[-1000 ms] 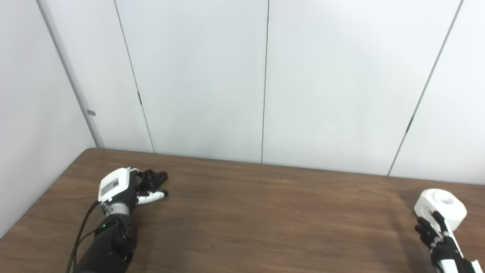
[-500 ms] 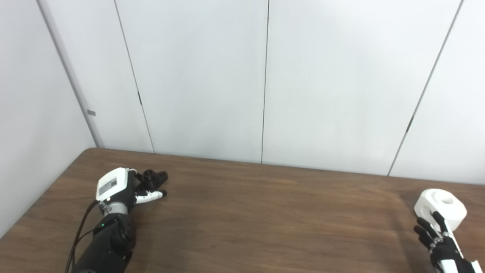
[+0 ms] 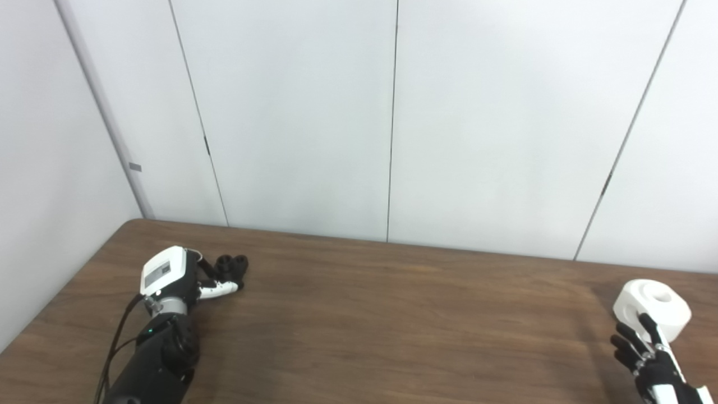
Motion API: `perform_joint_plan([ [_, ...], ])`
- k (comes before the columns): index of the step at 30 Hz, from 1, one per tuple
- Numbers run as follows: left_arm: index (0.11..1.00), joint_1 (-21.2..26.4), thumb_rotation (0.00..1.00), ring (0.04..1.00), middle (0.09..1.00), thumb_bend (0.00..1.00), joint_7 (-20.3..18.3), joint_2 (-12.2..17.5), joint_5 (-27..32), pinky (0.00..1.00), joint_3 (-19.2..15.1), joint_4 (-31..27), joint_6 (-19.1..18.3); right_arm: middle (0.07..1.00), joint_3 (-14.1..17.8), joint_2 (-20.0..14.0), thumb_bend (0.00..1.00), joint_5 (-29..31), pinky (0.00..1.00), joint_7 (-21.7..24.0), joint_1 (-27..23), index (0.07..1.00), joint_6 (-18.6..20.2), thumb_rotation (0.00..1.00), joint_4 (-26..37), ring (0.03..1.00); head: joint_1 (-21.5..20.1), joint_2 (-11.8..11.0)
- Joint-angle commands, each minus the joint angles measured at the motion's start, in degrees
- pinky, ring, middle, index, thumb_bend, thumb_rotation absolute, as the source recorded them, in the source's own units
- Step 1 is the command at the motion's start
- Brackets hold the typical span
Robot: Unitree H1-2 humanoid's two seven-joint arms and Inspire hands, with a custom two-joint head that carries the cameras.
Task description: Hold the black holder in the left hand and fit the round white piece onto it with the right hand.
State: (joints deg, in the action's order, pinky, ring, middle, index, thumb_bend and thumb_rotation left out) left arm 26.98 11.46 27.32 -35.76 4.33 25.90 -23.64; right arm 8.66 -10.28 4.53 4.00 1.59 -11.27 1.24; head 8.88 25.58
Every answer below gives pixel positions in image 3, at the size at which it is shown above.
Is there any round white piece with hole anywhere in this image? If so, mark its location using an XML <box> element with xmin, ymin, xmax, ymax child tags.
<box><xmin>613</xmin><ymin>279</ymin><xmax>692</xmax><ymax>343</ymax></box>

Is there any black flanged holder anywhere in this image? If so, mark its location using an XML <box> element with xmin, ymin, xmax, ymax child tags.
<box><xmin>213</xmin><ymin>254</ymin><xmax>250</xmax><ymax>283</ymax></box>

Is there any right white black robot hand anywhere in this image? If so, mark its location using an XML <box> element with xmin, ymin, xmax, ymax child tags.
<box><xmin>610</xmin><ymin>313</ymin><xmax>716</xmax><ymax>404</ymax></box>

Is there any grey wall corner strip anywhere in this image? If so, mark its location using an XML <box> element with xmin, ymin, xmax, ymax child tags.
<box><xmin>54</xmin><ymin>0</ymin><xmax>157</xmax><ymax>220</ymax></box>

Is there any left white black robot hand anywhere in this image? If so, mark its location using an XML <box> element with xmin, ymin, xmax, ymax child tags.
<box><xmin>139</xmin><ymin>245</ymin><xmax>245</xmax><ymax>308</ymax></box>

